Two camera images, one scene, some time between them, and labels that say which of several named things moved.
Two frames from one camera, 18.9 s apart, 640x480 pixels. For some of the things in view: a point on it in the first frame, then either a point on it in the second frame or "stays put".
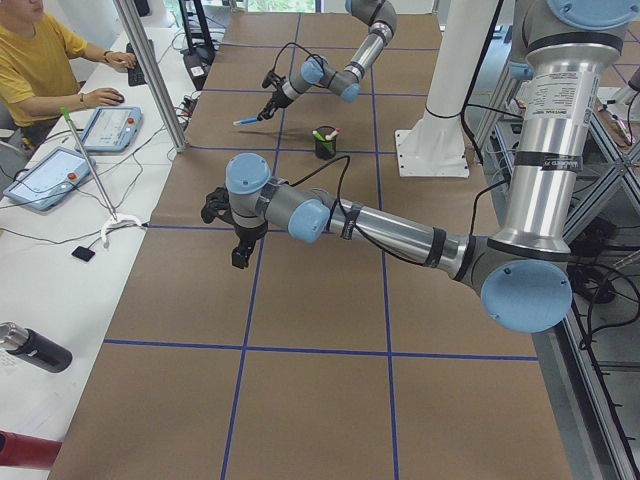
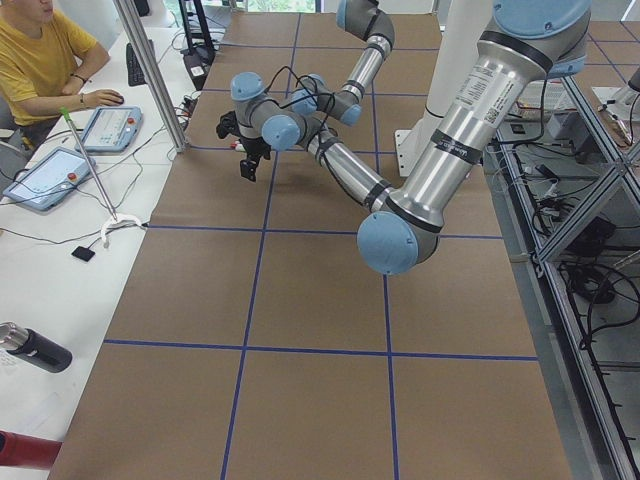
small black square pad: (83, 253) stays put
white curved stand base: (121, 219) stays put
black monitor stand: (197, 60) stays put
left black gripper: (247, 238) → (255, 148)
